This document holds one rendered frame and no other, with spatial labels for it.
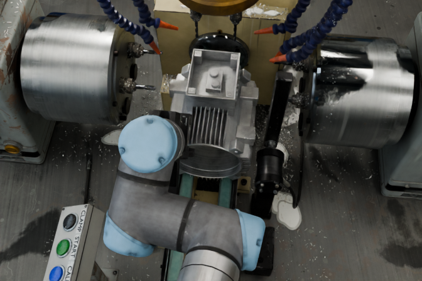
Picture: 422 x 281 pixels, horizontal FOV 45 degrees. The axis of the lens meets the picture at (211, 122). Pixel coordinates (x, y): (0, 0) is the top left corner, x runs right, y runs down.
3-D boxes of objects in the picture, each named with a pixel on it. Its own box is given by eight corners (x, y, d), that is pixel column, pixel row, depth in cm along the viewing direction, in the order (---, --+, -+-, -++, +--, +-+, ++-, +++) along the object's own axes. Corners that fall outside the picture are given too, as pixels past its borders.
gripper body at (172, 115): (194, 115, 94) (188, 112, 82) (189, 161, 94) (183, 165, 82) (153, 111, 94) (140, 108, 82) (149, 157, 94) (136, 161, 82)
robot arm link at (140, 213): (169, 270, 67) (188, 189, 67) (90, 248, 69) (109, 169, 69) (181, 257, 75) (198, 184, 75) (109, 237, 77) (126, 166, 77)
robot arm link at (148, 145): (107, 170, 67) (122, 108, 67) (125, 165, 78) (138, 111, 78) (165, 185, 66) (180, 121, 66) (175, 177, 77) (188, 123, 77)
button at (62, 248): (64, 242, 96) (57, 239, 95) (76, 241, 95) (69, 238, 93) (60, 258, 95) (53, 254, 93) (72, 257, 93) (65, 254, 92)
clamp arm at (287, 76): (264, 137, 114) (276, 68, 92) (277, 137, 114) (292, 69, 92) (262, 150, 112) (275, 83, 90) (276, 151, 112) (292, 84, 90)
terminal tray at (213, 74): (193, 68, 114) (191, 47, 108) (240, 73, 113) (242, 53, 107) (184, 113, 108) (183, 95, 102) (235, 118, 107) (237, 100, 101)
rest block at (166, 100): (166, 96, 143) (162, 71, 133) (191, 98, 143) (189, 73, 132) (163, 114, 140) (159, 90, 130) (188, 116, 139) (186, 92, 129)
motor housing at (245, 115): (178, 103, 127) (173, 56, 111) (254, 111, 126) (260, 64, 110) (164, 176, 117) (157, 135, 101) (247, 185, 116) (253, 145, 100)
